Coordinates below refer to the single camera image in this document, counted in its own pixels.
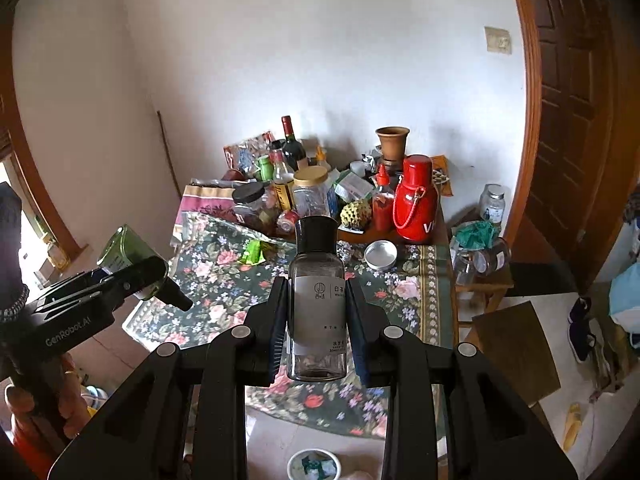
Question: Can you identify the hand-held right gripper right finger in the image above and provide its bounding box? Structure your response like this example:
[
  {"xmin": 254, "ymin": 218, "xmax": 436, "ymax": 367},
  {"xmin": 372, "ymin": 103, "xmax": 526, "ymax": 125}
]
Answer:
[{"xmin": 346, "ymin": 276, "xmax": 592, "ymax": 480}]

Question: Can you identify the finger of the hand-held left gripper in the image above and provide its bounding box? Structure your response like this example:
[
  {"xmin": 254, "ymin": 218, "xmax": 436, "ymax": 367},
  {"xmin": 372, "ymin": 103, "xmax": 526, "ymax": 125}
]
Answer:
[{"xmin": 107, "ymin": 256, "xmax": 195, "ymax": 312}]

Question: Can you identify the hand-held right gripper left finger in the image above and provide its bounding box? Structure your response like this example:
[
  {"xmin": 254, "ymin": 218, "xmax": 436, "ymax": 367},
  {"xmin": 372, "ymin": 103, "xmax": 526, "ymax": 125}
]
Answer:
[{"xmin": 47, "ymin": 276, "xmax": 291, "ymax": 480}]

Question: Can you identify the grey clear bottle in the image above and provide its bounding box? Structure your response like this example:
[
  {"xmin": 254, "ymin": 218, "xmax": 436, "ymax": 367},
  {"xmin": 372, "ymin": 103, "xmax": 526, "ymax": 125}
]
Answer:
[{"xmin": 287, "ymin": 216, "xmax": 348, "ymax": 382}]

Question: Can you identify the green wrapper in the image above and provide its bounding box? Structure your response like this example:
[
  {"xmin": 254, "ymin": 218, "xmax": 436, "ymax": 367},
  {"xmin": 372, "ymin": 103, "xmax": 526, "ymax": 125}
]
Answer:
[{"xmin": 239, "ymin": 239, "xmax": 268, "ymax": 266}]

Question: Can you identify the white bowl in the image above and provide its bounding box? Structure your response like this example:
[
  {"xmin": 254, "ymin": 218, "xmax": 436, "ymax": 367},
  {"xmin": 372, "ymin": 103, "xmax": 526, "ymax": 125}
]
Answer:
[{"xmin": 287, "ymin": 449, "xmax": 342, "ymax": 480}]

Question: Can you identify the person's left hand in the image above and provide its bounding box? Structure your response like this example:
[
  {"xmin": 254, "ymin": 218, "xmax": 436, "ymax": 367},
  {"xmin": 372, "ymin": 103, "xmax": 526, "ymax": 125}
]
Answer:
[{"xmin": 4, "ymin": 355, "xmax": 88, "ymax": 443}]

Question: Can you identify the floral tablecloth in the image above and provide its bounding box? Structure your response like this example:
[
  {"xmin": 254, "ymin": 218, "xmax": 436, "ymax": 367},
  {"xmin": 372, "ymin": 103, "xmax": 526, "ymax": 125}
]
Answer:
[{"xmin": 122, "ymin": 210, "xmax": 453, "ymax": 438}]

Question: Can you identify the yellow oil bottle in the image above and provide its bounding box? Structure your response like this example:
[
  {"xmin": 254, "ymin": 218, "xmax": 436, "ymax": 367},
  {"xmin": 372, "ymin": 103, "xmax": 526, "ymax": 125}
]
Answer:
[{"xmin": 47, "ymin": 237, "xmax": 68, "ymax": 268}]

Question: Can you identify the pink cloth bag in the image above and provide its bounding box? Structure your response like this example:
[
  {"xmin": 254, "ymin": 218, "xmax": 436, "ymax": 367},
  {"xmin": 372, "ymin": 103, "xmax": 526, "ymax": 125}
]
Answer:
[{"xmin": 172, "ymin": 177, "xmax": 241, "ymax": 241}]

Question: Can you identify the black-lid jar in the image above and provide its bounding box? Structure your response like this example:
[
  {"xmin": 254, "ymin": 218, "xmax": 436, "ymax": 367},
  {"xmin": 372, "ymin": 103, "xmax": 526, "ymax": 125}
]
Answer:
[{"xmin": 232, "ymin": 182, "xmax": 281, "ymax": 236}]

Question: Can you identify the thin wooden stick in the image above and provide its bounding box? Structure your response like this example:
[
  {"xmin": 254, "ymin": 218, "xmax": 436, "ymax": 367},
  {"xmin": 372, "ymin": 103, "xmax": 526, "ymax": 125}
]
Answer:
[{"xmin": 157, "ymin": 110, "xmax": 182, "ymax": 198}]

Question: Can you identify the small clear jar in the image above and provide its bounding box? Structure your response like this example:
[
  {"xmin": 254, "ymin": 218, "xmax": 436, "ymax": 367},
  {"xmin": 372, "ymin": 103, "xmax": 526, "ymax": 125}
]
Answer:
[{"xmin": 452, "ymin": 250, "xmax": 476, "ymax": 286}]

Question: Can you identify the green custard apple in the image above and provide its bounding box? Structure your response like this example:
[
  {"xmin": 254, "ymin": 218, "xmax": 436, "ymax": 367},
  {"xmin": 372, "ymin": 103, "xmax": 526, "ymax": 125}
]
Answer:
[{"xmin": 340, "ymin": 199, "xmax": 373, "ymax": 231}]

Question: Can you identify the red sauce bottle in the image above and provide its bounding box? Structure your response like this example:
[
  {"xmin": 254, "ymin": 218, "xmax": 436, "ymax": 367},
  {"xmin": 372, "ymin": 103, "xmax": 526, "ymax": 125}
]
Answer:
[{"xmin": 372, "ymin": 164, "xmax": 396, "ymax": 231}]

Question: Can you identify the gold-lid plastic jar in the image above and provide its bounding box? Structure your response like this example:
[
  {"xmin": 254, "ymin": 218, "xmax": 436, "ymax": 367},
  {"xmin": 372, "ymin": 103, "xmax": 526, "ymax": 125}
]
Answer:
[{"xmin": 292, "ymin": 166, "xmax": 332, "ymax": 218}]

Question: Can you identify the small wooden side table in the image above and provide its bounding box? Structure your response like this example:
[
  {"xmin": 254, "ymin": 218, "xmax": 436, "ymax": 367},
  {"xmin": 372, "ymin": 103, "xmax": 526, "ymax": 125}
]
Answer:
[{"xmin": 450, "ymin": 205, "xmax": 515, "ymax": 328}]

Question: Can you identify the clear yellow-label bottle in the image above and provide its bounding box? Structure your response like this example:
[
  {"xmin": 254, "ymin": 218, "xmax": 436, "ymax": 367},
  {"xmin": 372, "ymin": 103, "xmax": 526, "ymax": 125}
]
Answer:
[{"xmin": 270, "ymin": 140, "xmax": 296, "ymax": 211}]

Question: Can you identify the red printed snack bag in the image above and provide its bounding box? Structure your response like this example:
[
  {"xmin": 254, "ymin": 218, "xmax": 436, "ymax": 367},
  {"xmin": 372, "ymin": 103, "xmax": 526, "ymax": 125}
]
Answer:
[{"xmin": 223, "ymin": 132, "xmax": 276, "ymax": 168}]

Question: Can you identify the wooden stool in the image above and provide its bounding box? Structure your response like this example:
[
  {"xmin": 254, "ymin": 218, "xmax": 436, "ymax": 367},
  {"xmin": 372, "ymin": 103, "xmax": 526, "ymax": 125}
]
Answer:
[{"xmin": 471, "ymin": 301, "xmax": 562, "ymax": 406}]

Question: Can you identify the red thermos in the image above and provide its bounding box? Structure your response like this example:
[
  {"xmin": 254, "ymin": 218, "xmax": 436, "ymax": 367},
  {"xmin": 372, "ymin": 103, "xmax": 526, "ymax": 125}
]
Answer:
[{"xmin": 392, "ymin": 155, "xmax": 440, "ymax": 245}]

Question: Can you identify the white green carton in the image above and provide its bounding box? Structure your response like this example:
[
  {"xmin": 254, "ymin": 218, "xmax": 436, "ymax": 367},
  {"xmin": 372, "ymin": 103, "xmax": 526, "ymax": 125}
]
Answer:
[{"xmin": 327, "ymin": 170, "xmax": 373, "ymax": 206}]

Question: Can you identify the tipped glass jar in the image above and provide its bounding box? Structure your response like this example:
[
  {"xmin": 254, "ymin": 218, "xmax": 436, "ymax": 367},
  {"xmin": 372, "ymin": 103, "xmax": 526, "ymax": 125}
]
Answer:
[{"xmin": 472, "ymin": 237, "xmax": 512, "ymax": 278}]

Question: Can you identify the green plastic bag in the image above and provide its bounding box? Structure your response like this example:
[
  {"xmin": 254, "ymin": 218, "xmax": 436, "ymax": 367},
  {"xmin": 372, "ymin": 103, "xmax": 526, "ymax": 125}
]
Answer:
[{"xmin": 457, "ymin": 220, "xmax": 501, "ymax": 251}]

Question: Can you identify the dark wine bottle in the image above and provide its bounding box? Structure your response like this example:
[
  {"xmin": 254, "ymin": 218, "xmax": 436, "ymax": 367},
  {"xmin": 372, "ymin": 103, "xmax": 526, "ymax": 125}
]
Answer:
[{"xmin": 281, "ymin": 116, "xmax": 308, "ymax": 171}]

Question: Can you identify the orange packet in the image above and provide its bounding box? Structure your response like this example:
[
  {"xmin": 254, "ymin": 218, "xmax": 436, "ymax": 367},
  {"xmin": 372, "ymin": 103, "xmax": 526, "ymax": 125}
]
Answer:
[{"xmin": 431, "ymin": 155, "xmax": 453, "ymax": 197}]

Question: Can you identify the silver-lid glass jar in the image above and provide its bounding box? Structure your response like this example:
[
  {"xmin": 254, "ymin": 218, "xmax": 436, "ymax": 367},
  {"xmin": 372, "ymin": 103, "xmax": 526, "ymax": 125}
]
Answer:
[{"xmin": 479, "ymin": 184, "xmax": 505, "ymax": 223}]

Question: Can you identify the brown clay vase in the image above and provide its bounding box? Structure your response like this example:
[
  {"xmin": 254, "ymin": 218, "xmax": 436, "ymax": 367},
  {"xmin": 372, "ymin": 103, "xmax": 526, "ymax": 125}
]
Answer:
[{"xmin": 376, "ymin": 126, "xmax": 411, "ymax": 173}]

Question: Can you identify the black shoe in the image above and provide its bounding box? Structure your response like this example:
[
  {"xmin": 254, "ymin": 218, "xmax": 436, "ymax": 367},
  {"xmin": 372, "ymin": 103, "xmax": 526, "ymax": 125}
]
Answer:
[
  {"xmin": 568, "ymin": 296, "xmax": 593, "ymax": 326},
  {"xmin": 570, "ymin": 330, "xmax": 598, "ymax": 363}
]

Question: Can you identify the yellow slipper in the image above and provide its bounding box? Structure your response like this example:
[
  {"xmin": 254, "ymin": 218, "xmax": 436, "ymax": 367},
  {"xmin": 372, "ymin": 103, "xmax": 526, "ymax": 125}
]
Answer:
[{"xmin": 562, "ymin": 402, "xmax": 583, "ymax": 451}]

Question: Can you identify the light blue plastic bag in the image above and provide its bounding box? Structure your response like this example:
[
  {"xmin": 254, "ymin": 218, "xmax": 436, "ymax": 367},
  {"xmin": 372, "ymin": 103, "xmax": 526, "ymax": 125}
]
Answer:
[{"xmin": 607, "ymin": 260, "xmax": 640, "ymax": 333}]

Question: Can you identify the brown panelled door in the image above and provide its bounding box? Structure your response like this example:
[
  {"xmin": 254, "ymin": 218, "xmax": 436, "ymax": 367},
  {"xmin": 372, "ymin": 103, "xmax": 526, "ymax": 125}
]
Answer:
[{"xmin": 525, "ymin": 0, "xmax": 616, "ymax": 291}]

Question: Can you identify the wall light switch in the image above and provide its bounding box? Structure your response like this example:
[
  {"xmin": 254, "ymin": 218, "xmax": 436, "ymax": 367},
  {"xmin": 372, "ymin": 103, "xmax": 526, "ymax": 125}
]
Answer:
[{"xmin": 484, "ymin": 26, "xmax": 512, "ymax": 56}]

